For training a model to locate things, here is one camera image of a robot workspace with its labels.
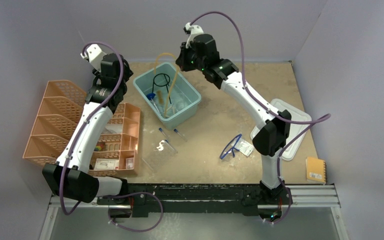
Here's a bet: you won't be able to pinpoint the black wire tripod ring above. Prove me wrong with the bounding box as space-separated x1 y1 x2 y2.
152 72 174 105

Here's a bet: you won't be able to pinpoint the amber rubber tubing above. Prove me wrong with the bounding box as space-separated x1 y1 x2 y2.
153 52 180 117

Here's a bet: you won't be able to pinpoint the brown test tube brush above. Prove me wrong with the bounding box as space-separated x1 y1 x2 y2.
156 90 165 106

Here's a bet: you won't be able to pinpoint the teal plastic bin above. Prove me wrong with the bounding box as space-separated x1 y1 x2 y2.
133 62 202 130

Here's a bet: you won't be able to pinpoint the small clear glass beaker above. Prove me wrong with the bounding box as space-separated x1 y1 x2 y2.
173 99 189 112

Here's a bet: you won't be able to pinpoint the blue safety glasses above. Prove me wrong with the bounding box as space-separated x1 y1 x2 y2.
219 134 242 161

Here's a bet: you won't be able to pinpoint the small clear plastic bag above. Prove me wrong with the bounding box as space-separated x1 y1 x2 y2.
236 138 255 157

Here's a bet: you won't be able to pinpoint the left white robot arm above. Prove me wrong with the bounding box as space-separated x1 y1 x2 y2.
42 53 133 205

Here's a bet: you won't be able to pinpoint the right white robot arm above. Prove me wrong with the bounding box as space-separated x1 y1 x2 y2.
175 33 292 204

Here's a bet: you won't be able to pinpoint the orange file organizer rack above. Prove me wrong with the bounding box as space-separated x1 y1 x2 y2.
22 80 86 167

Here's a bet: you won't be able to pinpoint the orange compartment tray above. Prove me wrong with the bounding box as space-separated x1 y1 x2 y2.
89 103 141 177

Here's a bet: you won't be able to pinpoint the clear plastic box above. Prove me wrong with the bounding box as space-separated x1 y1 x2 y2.
141 139 178 172

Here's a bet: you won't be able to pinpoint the white plastic bin lid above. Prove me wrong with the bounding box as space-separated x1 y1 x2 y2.
250 98 313 162

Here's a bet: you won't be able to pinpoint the yellow spiral notebook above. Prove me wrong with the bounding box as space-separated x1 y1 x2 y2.
305 156 327 185

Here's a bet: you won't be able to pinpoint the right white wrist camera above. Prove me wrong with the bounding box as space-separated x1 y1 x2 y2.
183 22 204 49

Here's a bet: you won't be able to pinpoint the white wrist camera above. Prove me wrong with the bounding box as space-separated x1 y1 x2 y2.
183 22 204 49
80 44 107 73

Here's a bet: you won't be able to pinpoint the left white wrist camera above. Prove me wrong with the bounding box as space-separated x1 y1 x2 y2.
80 44 107 73

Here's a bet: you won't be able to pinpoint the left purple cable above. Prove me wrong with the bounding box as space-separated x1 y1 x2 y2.
59 41 165 233

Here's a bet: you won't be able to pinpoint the purple cable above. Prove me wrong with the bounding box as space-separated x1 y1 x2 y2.
59 41 165 233
189 11 332 226

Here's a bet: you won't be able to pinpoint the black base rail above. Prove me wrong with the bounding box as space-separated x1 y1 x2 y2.
47 182 340 219

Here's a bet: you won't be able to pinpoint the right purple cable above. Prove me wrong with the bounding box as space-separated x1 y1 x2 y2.
189 11 332 226

